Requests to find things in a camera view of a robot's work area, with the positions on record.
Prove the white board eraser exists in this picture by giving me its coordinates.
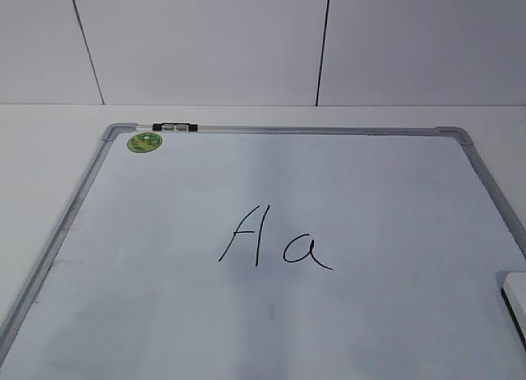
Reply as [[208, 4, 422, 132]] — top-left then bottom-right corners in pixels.
[[496, 271, 525, 345]]

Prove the black hanging clip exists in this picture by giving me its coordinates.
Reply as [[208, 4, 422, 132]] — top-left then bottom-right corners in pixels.
[[152, 123, 198, 132]]

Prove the round green sticker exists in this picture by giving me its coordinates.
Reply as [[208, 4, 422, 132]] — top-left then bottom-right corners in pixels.
[[127, 132, 163, 154]]

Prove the white board with grey frame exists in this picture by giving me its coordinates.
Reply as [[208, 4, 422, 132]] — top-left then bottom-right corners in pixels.
[[1, 125, 525, 379]]

